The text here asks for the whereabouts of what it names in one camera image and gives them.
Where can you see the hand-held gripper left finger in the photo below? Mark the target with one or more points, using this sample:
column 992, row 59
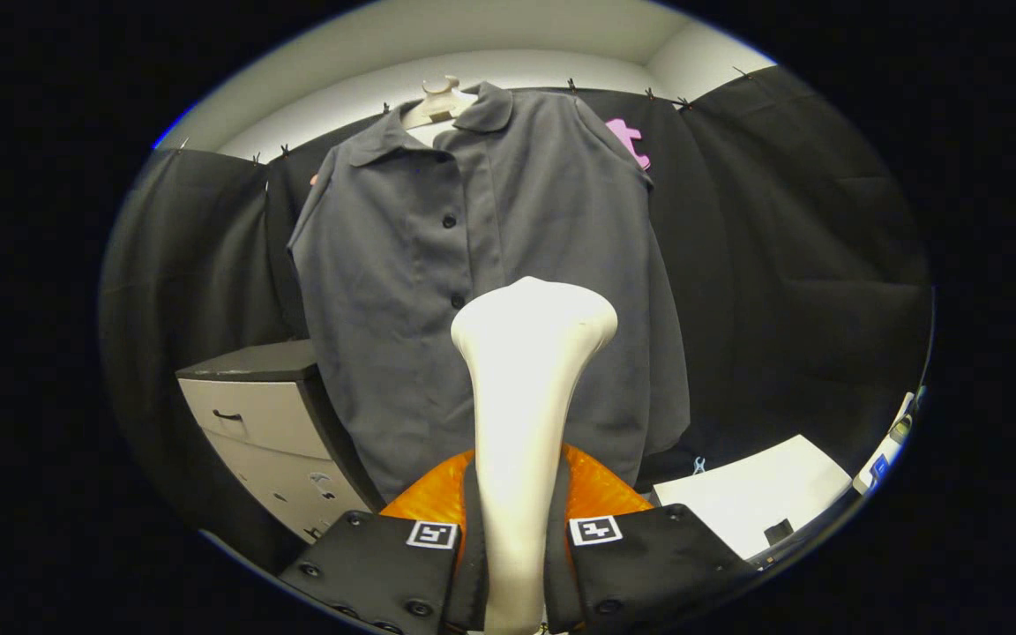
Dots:
column 384, row 569

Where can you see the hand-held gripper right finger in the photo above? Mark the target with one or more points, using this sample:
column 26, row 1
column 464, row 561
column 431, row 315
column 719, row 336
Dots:
column 649, row 564

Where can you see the white garment steamer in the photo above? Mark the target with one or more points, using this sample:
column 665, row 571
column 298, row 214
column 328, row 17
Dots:
column 526, row 370

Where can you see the grey button shirt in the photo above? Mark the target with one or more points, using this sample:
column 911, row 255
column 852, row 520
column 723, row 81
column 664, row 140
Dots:
column 384, row 291

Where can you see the grey drawer cabinet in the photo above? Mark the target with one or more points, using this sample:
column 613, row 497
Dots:
column 252, row 414

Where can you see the white mannequin torso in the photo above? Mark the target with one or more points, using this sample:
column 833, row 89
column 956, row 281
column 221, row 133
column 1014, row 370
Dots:
column 437, row 106

